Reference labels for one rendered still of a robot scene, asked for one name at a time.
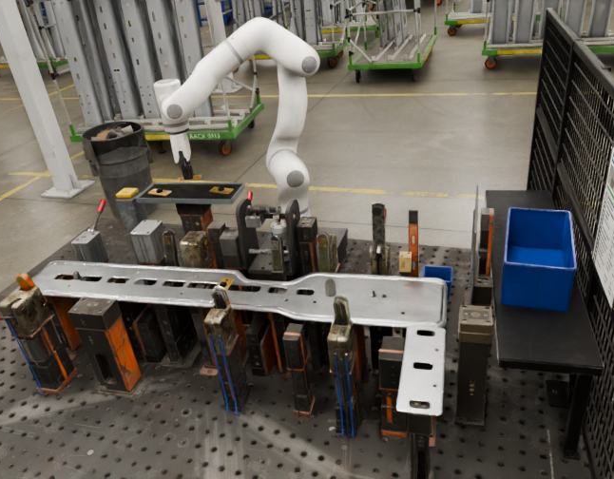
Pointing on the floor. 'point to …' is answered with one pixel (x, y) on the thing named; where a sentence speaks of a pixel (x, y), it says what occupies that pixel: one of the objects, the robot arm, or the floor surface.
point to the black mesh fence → (549, 159)
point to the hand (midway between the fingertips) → (187, 172)
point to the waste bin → (119, 159)
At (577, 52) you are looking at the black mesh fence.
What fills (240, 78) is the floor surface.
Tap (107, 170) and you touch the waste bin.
